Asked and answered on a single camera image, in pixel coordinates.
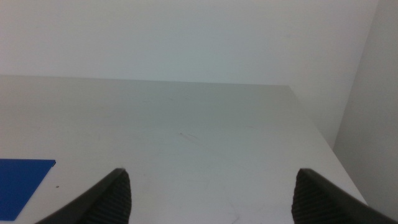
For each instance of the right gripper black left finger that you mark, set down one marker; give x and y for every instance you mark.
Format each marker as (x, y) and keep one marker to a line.
(109, 202)

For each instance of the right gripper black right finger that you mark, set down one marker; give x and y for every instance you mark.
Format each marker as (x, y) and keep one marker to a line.
(314, 202)

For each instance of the blue rectangular mat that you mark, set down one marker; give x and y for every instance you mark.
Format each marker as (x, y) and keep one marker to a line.
(18, 183)

